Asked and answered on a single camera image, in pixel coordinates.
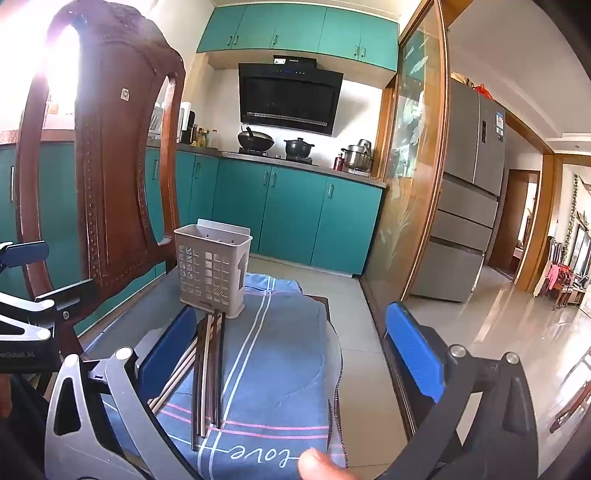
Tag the grey plastic utensil holder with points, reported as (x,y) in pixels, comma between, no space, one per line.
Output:
(203,258)

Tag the black wok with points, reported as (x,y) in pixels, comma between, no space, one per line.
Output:
(255,139)

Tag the pale wooden chopstick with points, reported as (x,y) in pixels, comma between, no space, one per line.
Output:
(175,385)
(179,369)

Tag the wooden folding chair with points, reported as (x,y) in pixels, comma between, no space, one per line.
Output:
(575,401)

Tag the wooden living room chairs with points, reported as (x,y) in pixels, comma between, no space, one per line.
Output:
(570,281)

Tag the teal lower kitchen cabinets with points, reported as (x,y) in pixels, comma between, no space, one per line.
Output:
(295,217)

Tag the green hanging vine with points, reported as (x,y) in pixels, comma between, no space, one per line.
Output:
(572,212)

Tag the cluster of condiment bottles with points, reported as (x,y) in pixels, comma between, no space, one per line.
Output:
(205,137)

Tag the bright kitchen window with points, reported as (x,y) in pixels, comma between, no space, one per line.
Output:
(60,69)

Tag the gas stove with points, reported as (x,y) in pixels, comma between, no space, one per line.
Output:
(277,157)

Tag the carved wooden chair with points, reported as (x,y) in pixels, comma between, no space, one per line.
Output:
(111,184)

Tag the grey kitchen countertop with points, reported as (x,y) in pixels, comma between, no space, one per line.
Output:
(323,171)

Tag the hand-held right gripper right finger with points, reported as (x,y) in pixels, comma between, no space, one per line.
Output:
(413,355)

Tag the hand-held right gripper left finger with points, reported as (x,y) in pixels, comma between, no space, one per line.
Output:
(168,350)

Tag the person's right hand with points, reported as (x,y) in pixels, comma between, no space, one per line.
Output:
(323,466)

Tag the white kitchen appliance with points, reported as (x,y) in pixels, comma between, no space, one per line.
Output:
(187,115)

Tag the red item atop refrigerator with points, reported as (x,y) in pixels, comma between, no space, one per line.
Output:
(482,90)

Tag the black cooking pot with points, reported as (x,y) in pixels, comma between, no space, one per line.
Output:
(298,148)

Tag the teal upper kitchen cabinets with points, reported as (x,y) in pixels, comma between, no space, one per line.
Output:
(295,32)

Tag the glass sliding door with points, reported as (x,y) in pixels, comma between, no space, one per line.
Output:
(415,138)

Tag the silver refrigerator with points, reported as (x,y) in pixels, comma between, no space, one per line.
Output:
(461,207)

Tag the stainless steel pot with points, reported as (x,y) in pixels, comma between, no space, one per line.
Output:
(358,157)

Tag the red bottle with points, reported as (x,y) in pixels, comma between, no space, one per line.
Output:
(339,162)

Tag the pink cloth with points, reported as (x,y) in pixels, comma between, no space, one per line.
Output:
(553,274)

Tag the wooden doorway frame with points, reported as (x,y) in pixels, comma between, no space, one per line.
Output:
(535,221)

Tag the black range hood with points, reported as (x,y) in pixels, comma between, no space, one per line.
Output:
(291,99)

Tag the teal kitchen cabinets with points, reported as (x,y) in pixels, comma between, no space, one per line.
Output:
(295,32)
(295,217)

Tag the blue striped towel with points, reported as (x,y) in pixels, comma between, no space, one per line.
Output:
(277,350)

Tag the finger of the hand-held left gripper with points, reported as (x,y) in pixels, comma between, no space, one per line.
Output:
(27,253)
(69,295)

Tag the white dish rack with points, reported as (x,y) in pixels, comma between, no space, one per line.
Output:
(156,122)

